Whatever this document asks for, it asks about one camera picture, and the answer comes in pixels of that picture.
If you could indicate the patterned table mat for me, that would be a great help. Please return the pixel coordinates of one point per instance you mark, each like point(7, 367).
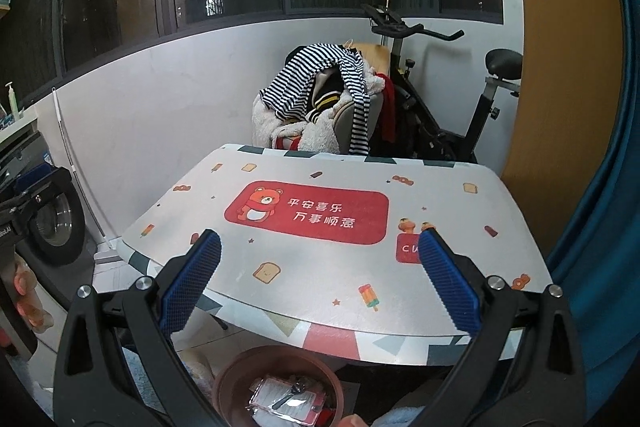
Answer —
point(320, 251)

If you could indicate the black exercise bike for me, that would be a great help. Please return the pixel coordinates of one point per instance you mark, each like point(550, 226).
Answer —
point(453, 94)

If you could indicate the person's left hand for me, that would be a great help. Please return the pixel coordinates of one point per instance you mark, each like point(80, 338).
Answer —
point(21, 282)

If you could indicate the brown trash bin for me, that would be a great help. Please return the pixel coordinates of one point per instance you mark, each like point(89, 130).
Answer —
point(232, 385)

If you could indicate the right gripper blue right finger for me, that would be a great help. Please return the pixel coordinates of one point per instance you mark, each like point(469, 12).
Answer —
point(457, 281)

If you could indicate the clear plastic blister pack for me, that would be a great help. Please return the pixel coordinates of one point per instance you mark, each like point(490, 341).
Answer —
point(297, 401)

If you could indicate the chair with clothes pile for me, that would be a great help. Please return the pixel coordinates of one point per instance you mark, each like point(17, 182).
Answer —
point(332, 131)

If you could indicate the washing machine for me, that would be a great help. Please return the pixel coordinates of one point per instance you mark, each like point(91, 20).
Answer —
point(60, 271)

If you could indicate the striped shirt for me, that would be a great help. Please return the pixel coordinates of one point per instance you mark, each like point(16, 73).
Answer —
point(313, 80)

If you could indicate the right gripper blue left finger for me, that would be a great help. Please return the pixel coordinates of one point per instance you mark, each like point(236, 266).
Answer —
point(183, 279)

